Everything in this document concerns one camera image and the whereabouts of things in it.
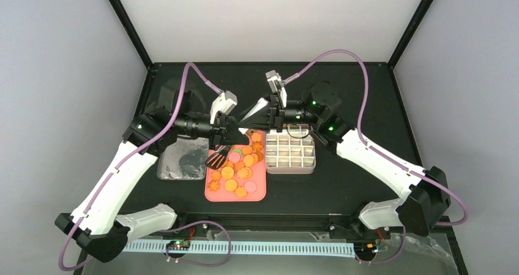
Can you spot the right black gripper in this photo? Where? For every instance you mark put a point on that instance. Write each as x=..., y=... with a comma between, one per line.
x=270, y=111

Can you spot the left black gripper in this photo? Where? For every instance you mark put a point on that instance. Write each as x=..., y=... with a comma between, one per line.
x=221, y=125

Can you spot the metal tongs white handle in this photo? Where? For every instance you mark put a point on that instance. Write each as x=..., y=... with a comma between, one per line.
x=219, y=157

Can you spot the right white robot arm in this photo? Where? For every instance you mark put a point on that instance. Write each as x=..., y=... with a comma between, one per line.
x=420, y=202

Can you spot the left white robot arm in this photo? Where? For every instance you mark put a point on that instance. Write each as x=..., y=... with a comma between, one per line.
x=96, y=225

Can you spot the beige compartment box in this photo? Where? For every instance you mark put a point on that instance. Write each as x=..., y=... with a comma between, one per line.
x=290, y=151

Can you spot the pink cookie tray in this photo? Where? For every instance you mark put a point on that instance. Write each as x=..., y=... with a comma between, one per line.
x=227, y=183

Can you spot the pink round cookie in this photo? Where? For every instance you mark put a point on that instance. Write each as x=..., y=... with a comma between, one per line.
x=250, y=186

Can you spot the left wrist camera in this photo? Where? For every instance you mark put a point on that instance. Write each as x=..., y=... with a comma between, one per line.
x=224, y=104

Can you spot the light blue slotted cable duct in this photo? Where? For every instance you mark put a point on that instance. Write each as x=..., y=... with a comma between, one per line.
x=266, y=248

